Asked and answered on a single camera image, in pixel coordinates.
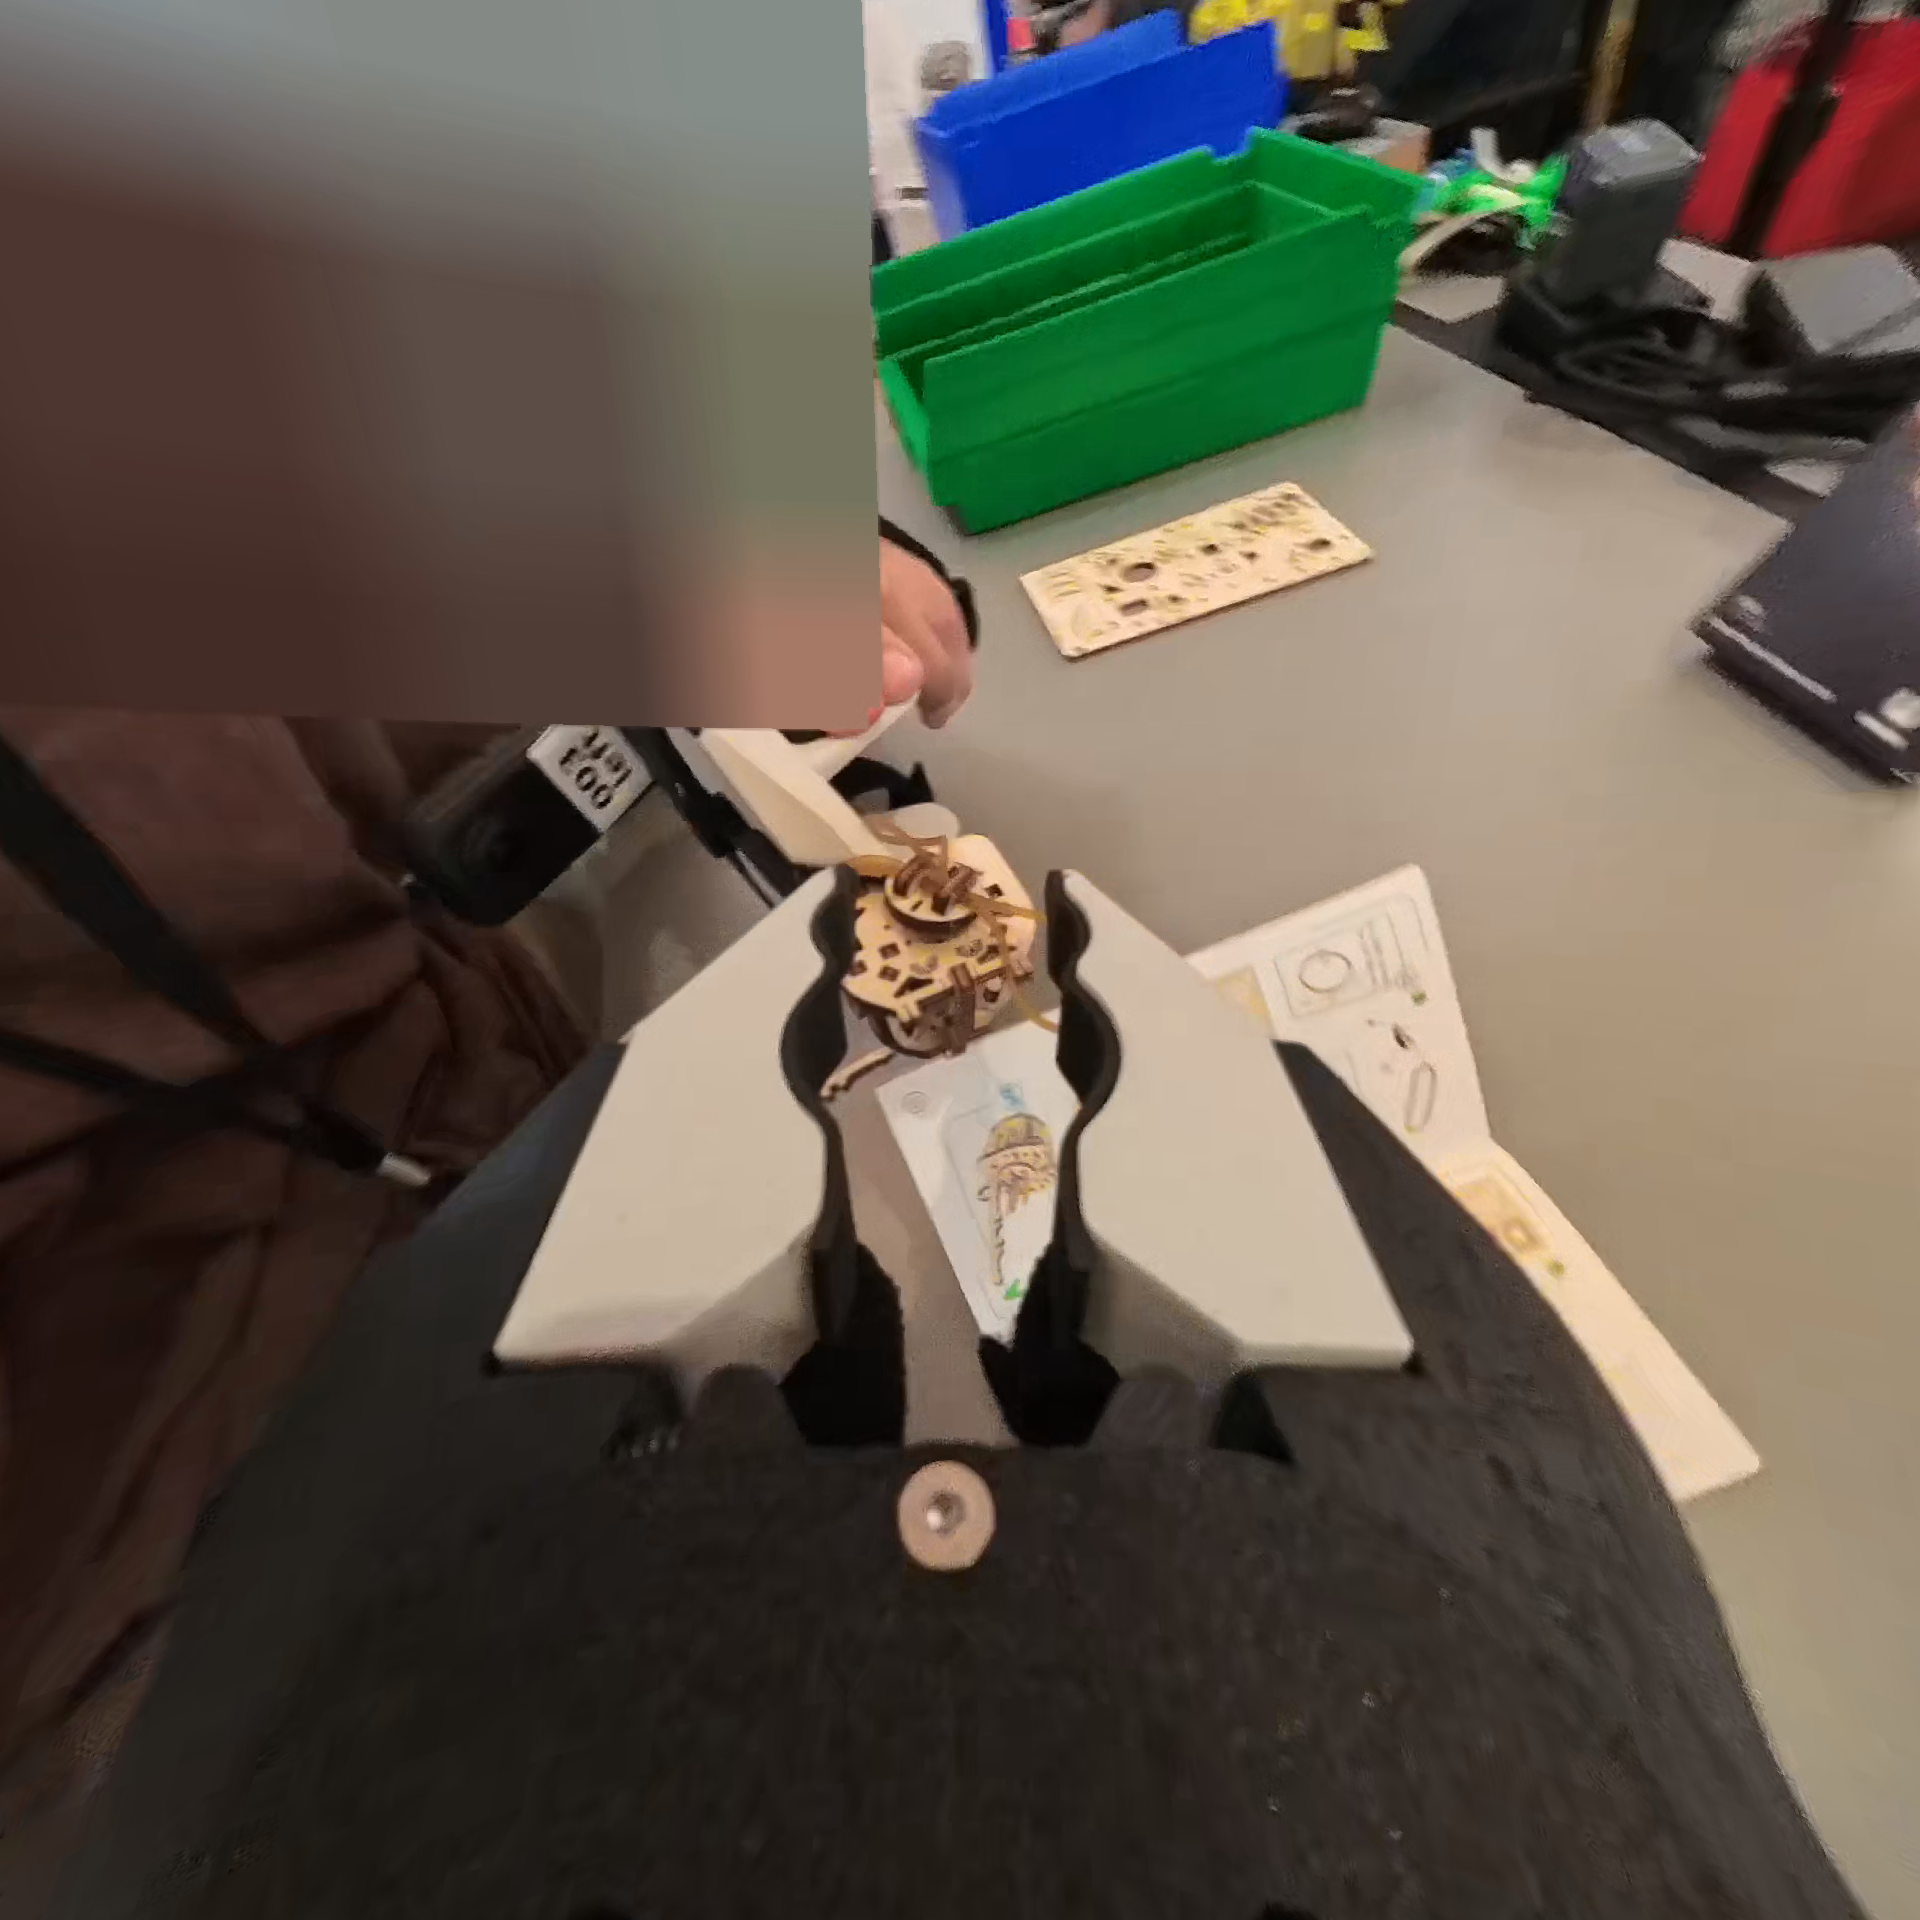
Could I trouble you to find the tan rubber band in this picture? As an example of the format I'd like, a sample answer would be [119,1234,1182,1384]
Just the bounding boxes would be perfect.
[857,808,1057,1039]

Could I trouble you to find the black cables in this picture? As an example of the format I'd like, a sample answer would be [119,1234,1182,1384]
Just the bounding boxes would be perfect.
[1499,287,1920,496]

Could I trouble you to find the grey power adapter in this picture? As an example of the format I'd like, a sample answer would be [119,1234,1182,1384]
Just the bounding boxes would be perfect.
[1746,247,1920,362]

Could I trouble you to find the wooden parts sheet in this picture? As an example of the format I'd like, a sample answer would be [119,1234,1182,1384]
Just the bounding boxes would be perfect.
[1018,480,1376,663]

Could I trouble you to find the wooden mechanical model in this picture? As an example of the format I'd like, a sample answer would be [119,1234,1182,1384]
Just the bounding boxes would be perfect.
[816,833,1047,1100]

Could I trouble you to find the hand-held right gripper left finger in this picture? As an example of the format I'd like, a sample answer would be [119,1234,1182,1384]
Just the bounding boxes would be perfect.
[491,867,907,1446]

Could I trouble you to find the black charger dock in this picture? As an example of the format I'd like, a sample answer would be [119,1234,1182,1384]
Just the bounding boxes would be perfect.
[1499,119,1712,362]

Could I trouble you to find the green plastic bin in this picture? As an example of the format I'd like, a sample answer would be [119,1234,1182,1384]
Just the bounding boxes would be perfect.
[870,128,1425,538]

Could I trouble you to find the paper instruction sheet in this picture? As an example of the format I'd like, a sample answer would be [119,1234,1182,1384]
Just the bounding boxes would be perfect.
[1189,863,1762,1504]

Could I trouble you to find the person's left hand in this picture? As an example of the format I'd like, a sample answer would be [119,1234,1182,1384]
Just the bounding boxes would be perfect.
[880,539,975,731]

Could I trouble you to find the black strap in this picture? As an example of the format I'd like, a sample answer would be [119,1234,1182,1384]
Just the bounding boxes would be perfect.
[0,737,435,1194]

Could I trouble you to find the white illustrated card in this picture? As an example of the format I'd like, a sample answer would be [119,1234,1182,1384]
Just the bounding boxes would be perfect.
[878,1050,1085,1344]

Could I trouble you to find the navy flat box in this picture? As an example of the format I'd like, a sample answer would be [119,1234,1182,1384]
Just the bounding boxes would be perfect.
[1691,404,1920,790]

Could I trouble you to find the green tangled item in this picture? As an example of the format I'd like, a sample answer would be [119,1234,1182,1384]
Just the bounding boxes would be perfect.
[1409,151,1567,266]

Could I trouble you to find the blue plastic bin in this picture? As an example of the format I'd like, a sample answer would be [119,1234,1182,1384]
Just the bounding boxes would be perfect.
[913,11,1290,242]

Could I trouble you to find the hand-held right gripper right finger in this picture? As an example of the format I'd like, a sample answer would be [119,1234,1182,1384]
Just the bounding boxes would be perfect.
[978,867,1422,1446]

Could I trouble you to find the red bag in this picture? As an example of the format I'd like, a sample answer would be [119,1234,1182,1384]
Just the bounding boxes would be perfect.
[1679,17,1920,257]

